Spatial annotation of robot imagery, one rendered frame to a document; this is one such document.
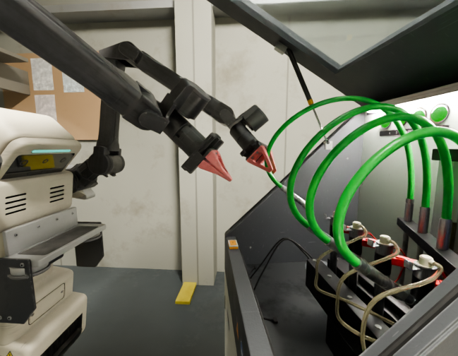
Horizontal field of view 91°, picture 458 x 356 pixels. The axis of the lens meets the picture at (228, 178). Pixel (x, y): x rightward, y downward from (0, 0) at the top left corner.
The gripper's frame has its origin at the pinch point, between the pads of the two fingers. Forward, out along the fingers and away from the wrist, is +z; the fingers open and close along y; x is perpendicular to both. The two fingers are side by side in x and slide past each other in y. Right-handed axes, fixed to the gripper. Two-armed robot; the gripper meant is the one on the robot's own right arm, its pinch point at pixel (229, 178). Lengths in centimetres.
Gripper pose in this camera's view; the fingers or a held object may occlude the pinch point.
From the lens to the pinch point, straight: 51.1
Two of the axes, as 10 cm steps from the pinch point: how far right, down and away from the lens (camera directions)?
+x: 1.6, -1.3, 9.8
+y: 6.8, -7.0, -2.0
